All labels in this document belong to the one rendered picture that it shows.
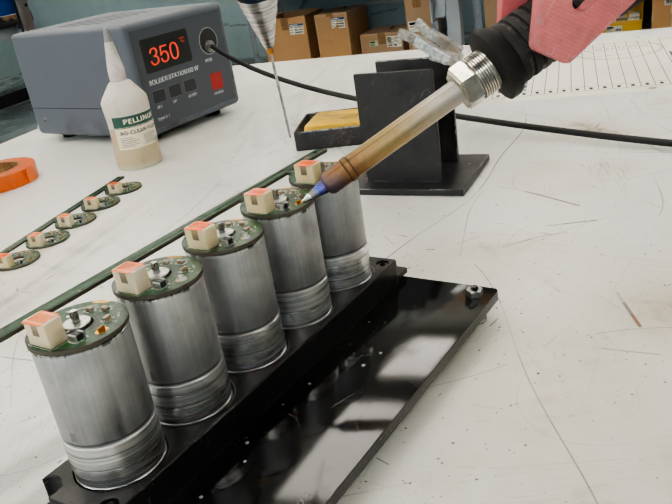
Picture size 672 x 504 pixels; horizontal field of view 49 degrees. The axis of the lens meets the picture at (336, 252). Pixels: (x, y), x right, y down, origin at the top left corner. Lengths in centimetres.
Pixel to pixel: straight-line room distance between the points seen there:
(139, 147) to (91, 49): 12
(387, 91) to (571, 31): 19
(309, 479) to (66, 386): 7
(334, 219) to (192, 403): 9
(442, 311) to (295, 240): 6
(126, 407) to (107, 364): 1
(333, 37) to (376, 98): 426
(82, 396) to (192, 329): 3
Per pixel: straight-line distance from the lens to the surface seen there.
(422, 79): 41
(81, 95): 68
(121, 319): 19
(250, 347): 23
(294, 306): 25
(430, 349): 25
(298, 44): 478
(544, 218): 37
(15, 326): 21
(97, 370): 19
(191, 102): 66
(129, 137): 56
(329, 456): 21
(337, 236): 26
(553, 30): 24
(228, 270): 22
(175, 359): 21
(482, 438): 23
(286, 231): 24
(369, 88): 42
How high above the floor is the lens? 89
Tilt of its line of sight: 24 degrees down
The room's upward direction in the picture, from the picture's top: 9 degrees counter-clockwise
